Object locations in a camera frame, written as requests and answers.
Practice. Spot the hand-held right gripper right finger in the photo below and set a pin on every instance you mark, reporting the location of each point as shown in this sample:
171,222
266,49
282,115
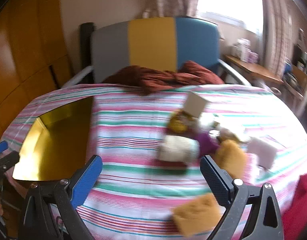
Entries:
216,180

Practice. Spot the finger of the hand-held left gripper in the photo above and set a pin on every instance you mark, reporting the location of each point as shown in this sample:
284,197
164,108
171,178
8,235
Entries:
1,148
9,159

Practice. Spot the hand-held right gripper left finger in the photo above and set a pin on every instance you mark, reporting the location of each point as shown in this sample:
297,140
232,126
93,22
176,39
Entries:
88,180

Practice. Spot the yellow sponge block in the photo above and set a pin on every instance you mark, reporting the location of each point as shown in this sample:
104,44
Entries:
231,155
196,212

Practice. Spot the purple packet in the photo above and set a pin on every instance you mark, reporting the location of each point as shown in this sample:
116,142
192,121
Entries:
206,142

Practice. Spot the gold box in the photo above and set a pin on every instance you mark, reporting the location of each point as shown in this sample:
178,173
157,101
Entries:
56,142

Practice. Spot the cream white roll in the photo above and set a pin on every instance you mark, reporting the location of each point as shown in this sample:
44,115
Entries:
176,148

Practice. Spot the white block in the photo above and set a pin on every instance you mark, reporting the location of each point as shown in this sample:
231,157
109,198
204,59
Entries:
262,152

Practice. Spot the white green-labelled carton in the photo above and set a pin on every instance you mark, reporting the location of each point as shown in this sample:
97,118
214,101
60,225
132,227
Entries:
194,105

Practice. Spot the yellow snack packet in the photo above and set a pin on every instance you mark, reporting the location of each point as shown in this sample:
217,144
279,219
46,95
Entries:
178,125

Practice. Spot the red cloth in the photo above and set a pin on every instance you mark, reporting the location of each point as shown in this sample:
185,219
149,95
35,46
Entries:
301,205

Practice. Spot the wooden wardrobe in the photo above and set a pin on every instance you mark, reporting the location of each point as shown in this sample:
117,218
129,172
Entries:
23,55

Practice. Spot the wooden desk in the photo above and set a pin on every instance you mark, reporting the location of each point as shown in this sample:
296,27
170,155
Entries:
253,68

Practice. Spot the rust brown blanket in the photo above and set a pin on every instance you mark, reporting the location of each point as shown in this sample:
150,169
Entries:
156,78

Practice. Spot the pale purple box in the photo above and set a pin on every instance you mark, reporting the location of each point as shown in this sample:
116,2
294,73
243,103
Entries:
253,57

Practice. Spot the cluttered wooden shelf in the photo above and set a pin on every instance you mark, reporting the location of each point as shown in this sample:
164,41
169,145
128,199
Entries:
299,75

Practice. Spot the window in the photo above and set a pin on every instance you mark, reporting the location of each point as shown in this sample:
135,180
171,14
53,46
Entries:
228,0

